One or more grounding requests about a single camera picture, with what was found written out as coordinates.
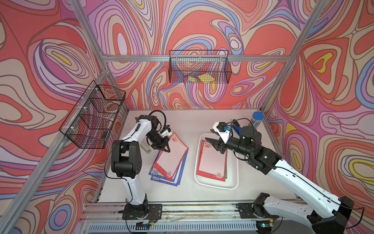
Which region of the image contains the blue lidded pen tube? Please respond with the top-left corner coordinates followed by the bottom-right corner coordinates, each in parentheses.
top-left (249, 111), bottom-right (265, 129)

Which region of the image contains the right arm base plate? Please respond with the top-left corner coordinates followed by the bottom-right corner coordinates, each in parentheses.
top-left (235, 203), bottom-right (264, 219)

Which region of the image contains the blue stapler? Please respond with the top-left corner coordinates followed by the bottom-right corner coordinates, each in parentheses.
top-left (230, 123), bottom-right (241, 136)

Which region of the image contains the black white marker pen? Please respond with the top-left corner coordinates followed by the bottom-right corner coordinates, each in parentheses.
top-left (141, 142), bottom-right (152, 154)

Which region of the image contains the left black wire basket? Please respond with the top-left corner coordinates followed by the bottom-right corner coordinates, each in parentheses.
top-left (59, 81), bottom-right (126, 149)

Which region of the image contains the yellow sticky note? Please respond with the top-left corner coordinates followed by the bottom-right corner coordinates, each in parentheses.
top-left (198, 73), bottom-right (215, 83)

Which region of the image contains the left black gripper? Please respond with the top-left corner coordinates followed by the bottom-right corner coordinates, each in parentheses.
top-left (145, 132), bottom-right (170, 152)

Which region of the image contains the white plastic storage tray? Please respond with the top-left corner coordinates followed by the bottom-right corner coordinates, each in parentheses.
top-left (194, 133), bottom-right (239, 190)

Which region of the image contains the back black wire basket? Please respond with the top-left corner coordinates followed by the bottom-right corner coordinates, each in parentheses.
top-left (168, 49), bottom-right (232, 84)

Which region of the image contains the red bordered stationery sheet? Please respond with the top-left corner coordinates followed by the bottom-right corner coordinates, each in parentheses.
top-left (153, 133), bottom-right (189, 181)

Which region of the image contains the green bordered stationery sheet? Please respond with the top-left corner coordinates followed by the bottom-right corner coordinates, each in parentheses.
top-left (225, 155), bottom-right (228, 181)

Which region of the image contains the black wire basket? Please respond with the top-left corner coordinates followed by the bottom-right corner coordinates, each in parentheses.
top-left (168, 49), bottom-right (232, 84)
top-left (59, 81), bottom-right (126, 149)

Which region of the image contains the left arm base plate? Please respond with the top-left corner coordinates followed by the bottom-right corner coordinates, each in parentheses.
top-left (122, 203), bottom-right (163, 221)

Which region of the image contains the aluminium frame rail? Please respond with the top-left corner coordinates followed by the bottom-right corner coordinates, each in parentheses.
top-left (102, 54), bottom-right (290, 62)

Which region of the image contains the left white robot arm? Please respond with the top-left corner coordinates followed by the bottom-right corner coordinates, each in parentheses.
top-left (111, 111), bottom-right (172, 217)

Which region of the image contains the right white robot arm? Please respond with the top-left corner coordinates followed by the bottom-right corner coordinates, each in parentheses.
top-left (206, 122), bottom-right (354, 234)

